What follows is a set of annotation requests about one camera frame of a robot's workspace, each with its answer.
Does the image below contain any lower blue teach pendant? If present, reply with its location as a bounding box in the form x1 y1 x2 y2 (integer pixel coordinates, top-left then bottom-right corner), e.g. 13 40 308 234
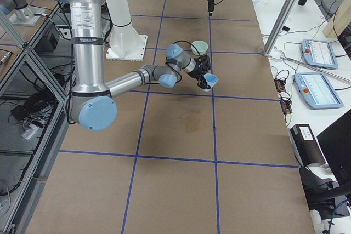
294 72 344 110

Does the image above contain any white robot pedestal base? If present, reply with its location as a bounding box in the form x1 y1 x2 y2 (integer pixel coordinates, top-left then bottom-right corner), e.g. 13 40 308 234
106 0 148 61

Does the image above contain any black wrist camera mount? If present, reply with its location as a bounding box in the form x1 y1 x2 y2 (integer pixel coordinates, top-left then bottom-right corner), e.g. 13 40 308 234
199 54 211 72

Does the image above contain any black box with label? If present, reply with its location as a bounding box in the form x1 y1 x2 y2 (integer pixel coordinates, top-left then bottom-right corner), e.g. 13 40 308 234
290 124 325 168

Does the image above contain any black power supply box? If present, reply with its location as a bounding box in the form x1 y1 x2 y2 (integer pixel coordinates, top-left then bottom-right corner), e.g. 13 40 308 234
34 24 60 53

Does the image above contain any aluminium frame post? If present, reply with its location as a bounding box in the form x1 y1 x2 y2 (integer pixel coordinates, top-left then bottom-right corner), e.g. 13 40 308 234
262 0 297 57

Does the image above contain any blue teach pendant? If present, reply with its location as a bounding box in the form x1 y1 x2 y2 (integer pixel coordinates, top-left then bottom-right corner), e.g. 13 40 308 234
294 72 344 110
301 39 338 70

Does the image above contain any black computer monitor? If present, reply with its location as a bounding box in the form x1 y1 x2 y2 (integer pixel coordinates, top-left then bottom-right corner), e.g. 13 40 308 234
317 110 350 185

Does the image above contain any upper blue teach pendant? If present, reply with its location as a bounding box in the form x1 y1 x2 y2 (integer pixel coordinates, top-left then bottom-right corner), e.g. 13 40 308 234
301 39 338 70

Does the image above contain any mint green bowl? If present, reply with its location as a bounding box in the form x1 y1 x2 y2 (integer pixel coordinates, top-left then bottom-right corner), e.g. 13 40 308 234
191 40 208 56

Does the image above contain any white power strip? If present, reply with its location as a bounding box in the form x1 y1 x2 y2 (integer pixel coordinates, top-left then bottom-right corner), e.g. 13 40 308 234
21 123 39 140

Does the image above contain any light blue plastic cup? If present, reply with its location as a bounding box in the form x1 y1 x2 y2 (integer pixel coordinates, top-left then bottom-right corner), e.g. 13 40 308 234
203 73 218 92

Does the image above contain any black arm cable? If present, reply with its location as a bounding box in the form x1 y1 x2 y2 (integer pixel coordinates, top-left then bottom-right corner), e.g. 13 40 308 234
173 40 195 50

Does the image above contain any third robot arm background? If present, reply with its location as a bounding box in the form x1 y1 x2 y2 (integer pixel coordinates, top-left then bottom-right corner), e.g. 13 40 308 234
1 0 39 26

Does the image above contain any black orange adapter upper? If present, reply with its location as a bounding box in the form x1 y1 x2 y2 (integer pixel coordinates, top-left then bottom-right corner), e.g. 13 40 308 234
274 78 286 93

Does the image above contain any black orange adapter lower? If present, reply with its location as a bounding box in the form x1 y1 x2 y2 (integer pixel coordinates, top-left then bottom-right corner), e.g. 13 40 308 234
279 99 292 115

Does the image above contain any black orange adapter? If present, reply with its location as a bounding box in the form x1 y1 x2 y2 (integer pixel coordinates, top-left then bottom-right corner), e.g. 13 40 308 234
279 99 292 115
274 78 286 93

